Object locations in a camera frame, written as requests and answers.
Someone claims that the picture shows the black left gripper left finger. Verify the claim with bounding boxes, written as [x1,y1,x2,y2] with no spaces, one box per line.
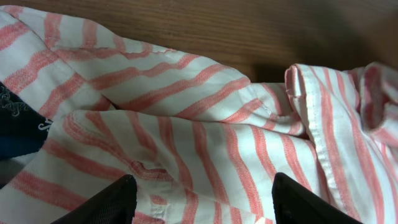
[52,174,137,224]

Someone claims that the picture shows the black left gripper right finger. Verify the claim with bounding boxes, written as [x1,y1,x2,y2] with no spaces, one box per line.
[272,172,361,224]

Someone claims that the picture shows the orange white striped shirt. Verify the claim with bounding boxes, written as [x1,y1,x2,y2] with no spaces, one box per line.
[1,6,397,223]

